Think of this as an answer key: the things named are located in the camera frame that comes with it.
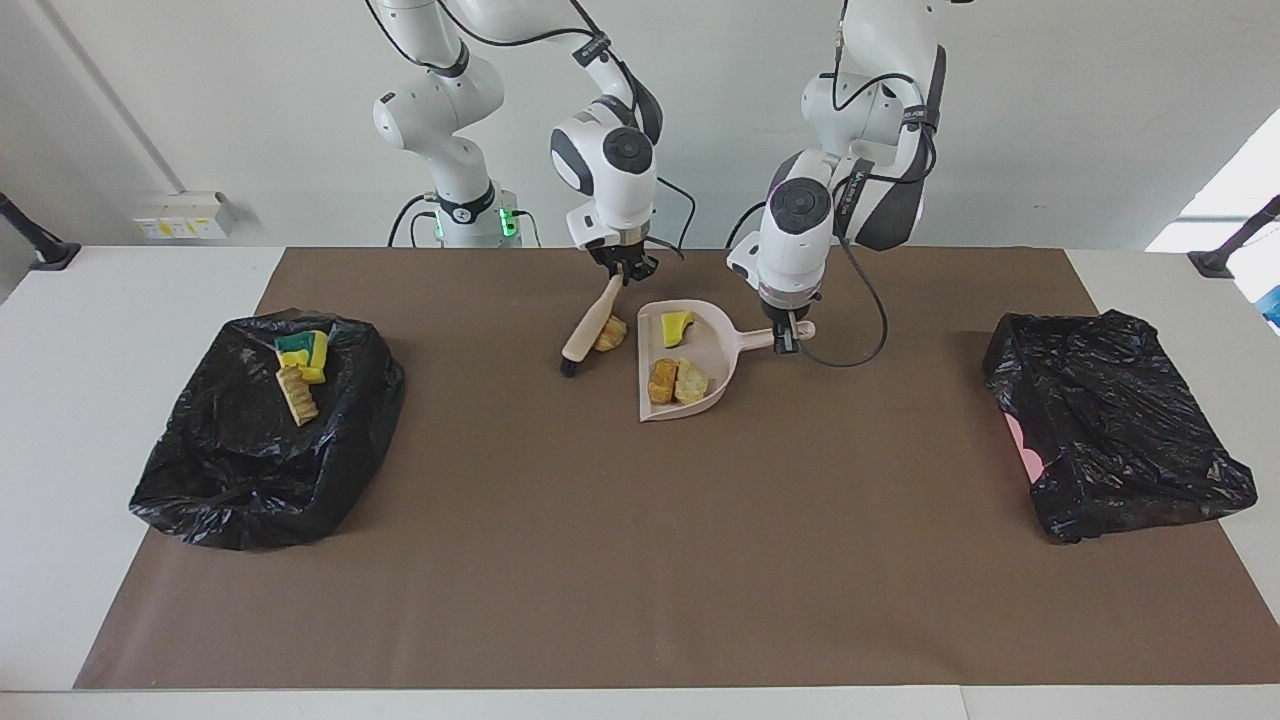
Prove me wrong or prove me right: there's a black right base cable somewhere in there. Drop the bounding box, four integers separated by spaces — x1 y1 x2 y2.
387 194 441 248

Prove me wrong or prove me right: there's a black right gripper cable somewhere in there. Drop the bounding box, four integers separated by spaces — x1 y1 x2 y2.
365 0 698 263

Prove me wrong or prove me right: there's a beige plastic dustpan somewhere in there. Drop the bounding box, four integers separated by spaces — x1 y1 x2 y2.
637 298 816 423

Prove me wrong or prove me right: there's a black bag lined bin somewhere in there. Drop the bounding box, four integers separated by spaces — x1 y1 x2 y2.
982 310 1259 544
128 308 408 551

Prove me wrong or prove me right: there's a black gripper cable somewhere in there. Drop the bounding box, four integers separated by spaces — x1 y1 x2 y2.
733 70 941 369
365 0 698 263

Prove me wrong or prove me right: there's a pink plastic bin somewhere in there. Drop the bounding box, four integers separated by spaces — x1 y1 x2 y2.
1005 415 1046 481

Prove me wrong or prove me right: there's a white wall socket box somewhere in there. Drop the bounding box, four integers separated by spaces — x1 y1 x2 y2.
133 192 239 241

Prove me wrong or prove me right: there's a brown paper table mat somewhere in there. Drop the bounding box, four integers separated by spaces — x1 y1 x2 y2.
72 247 1280 691

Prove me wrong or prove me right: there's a beige ridged foam piece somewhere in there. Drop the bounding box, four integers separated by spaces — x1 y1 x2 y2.
276 365 320 427

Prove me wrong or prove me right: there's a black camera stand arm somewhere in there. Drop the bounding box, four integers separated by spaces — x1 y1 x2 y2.
1188 195 1280 279
0 192 81 271

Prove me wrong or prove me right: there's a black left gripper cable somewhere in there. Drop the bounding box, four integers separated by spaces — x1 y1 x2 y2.
733 70 941 369

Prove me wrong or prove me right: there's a beige hand brush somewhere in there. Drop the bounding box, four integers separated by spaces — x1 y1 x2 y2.
560 272 626 378

